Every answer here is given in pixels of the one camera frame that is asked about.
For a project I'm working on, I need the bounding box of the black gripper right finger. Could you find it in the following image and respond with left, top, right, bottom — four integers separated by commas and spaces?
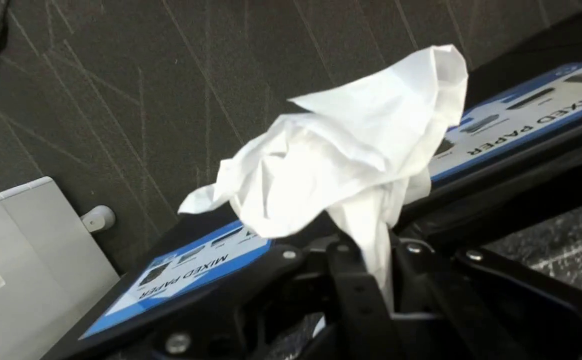
387, 228, 582, 360

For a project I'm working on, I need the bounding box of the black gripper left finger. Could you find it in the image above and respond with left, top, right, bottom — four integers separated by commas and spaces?
146, 238, 398, 360

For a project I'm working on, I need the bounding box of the white tissue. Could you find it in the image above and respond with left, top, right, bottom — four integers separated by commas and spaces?
175, 41, 469, 313

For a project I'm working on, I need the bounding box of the white printer caster wheel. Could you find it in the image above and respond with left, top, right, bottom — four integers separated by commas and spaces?
79, 203, 118, 233

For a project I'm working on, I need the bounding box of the white office printer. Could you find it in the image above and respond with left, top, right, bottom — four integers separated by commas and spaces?
0, 174, 122, 360

